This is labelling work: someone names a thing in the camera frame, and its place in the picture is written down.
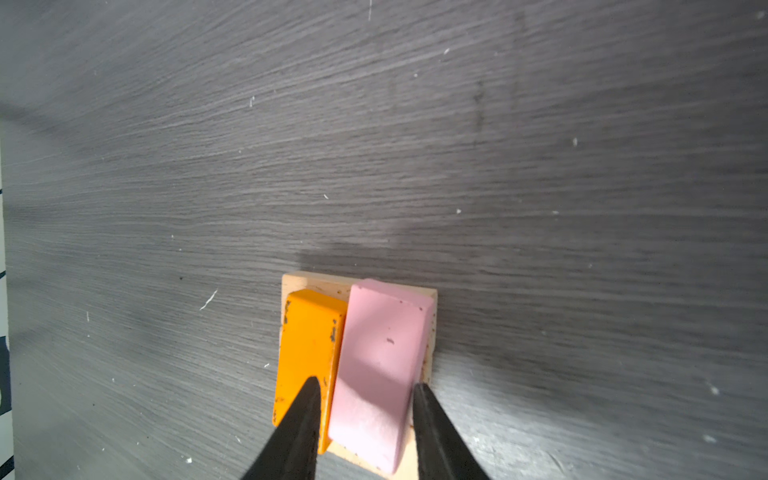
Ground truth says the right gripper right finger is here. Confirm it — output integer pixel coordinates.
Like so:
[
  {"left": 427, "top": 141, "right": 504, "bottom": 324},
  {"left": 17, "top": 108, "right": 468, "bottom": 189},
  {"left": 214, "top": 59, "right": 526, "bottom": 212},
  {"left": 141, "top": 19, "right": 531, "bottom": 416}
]
[{"left": 413, "top": 383, "right": 490, "bottom": 480}]

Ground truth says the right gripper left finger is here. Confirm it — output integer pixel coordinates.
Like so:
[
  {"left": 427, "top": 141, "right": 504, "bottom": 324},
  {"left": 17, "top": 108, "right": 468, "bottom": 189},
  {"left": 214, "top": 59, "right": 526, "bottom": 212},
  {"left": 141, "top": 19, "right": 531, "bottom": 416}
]
[{"left": 241, "top": 377, "right": 321, "bottom": 480}]

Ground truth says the orange wood block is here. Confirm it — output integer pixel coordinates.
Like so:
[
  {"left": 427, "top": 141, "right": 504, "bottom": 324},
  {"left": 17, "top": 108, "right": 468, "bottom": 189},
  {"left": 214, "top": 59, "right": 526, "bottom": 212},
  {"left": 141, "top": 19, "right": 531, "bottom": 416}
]
[{"left": 272, "top": 288, "right": 348, "bottom": 455}]

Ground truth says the pink wood block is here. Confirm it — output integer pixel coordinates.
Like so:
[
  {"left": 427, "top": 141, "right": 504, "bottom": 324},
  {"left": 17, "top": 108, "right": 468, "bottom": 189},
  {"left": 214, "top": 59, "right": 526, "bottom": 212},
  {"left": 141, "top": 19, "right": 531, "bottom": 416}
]
[{"left": 328, "top": 279, "right": 436, "bottom": 475}]

